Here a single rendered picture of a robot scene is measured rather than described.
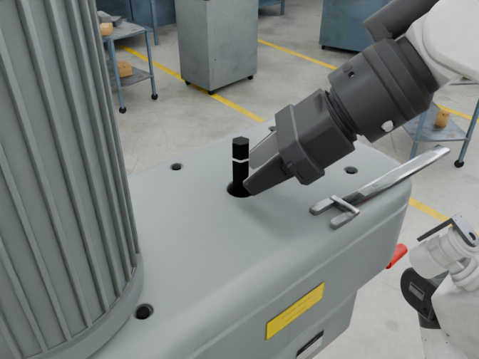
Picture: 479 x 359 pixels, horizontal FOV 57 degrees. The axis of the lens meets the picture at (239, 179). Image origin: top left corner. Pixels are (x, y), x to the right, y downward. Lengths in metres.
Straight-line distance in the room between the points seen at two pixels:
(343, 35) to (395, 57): 6.33
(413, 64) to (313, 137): 0.12
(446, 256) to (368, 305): 2.07
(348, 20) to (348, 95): 6.27
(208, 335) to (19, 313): 0.16
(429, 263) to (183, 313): 0.59
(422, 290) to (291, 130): 0.70
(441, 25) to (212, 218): 0.29
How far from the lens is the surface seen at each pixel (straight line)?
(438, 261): 0.90
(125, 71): 5.21
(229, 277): 0.43
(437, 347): 1.14
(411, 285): 1.12
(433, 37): 0.44
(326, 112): 0.46
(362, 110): 0.45
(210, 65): 5.17
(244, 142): 0.50
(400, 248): 0.76
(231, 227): 0.48
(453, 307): 0.96
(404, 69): 0.45
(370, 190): 0.54
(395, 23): 0.49
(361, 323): 2.85
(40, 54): 0.26
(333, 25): 6.81
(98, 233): 0.34
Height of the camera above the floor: 2.21
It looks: 35 degrees down
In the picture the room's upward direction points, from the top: straight up
